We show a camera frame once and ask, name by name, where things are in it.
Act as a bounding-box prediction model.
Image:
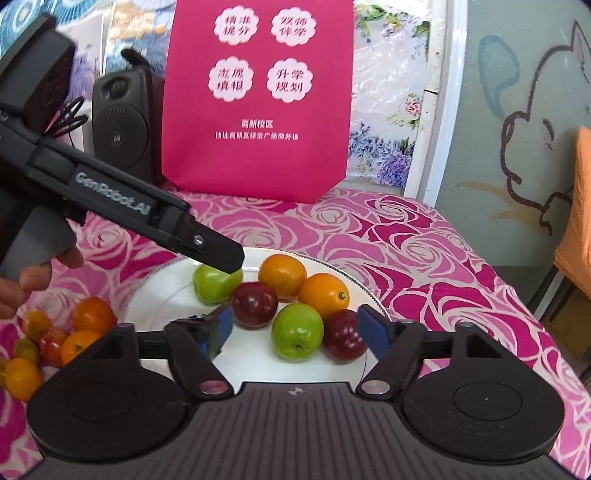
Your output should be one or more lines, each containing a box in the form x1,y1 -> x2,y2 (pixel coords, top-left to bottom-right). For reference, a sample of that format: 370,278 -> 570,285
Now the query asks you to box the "magenta tote bag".
161,0 -> 355,204

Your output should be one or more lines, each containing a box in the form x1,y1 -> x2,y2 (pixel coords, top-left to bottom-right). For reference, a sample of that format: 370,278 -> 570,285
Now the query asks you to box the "white door frame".
404,0 -> 469,206

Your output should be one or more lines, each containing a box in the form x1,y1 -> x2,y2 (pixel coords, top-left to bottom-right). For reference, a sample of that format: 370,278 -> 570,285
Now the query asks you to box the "black looped cable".
50,96 -> 89,140

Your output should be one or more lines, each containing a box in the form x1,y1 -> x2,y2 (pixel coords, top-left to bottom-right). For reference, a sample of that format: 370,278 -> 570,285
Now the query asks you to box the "person's left hand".
0,244 -> 85,320

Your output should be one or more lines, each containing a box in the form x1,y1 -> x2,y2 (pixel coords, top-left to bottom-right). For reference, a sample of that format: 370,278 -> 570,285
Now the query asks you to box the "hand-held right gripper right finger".
356,305 -> 504,400

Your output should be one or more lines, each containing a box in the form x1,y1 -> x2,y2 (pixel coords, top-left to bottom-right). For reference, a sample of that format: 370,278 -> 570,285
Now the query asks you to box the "chair with orange cover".
526,126 -> 591,324

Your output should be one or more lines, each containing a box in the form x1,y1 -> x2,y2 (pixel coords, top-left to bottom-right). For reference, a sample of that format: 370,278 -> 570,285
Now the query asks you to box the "black microphone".
121,48 -> 153,72

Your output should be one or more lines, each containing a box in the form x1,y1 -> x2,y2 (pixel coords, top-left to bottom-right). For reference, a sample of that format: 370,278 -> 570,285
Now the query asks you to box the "white plate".
124,247 -> 394,384

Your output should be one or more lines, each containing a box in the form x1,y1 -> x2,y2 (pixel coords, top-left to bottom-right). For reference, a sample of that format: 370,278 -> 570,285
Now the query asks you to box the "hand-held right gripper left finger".
90,303 -> 235,400

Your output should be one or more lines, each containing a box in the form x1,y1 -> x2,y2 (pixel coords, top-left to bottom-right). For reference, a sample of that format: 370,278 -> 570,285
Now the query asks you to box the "purple bedding poster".
69,14 -> 109,102

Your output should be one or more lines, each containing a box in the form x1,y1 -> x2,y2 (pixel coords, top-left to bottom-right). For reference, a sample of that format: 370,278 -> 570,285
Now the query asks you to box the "small yellow orange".
21,309 -> 53,342
4,357 -> 44,402

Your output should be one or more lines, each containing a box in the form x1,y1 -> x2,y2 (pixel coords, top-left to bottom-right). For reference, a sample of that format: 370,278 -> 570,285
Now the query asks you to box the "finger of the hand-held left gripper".
148,205 -> 245,274

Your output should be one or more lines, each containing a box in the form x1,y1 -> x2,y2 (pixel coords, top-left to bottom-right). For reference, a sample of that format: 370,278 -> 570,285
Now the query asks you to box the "blue paper fan decoration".
0,0 -> 84,29

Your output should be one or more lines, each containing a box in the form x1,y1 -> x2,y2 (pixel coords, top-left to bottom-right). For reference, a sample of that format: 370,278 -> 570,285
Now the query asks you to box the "large orange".
257,255 -> 308,298
298,273 -> 350,319

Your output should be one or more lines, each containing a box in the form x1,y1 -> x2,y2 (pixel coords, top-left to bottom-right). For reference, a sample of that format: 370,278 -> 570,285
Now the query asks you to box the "blue bedding poster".
104,0 -> 178,79

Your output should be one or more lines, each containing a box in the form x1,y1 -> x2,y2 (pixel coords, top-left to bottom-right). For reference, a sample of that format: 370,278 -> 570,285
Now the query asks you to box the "green apple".
193,264 -> 244,305
271,303 -> 325,361

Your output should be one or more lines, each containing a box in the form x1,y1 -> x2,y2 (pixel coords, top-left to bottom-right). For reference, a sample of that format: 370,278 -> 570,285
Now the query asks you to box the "red apple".
39,327 -> 70,368

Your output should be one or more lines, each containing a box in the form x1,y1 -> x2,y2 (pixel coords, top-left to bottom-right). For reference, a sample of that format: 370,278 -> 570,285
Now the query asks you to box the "pink rose tablecloth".
0,185 -> 575,462

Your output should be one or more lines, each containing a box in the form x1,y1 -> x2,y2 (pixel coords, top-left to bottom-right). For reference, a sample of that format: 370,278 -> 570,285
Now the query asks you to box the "black speaker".
92,69 -> 165,185

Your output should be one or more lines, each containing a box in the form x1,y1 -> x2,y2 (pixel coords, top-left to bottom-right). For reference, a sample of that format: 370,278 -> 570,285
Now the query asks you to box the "dark red plum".
322,309 -> 369,361
230,282 -> 279,329

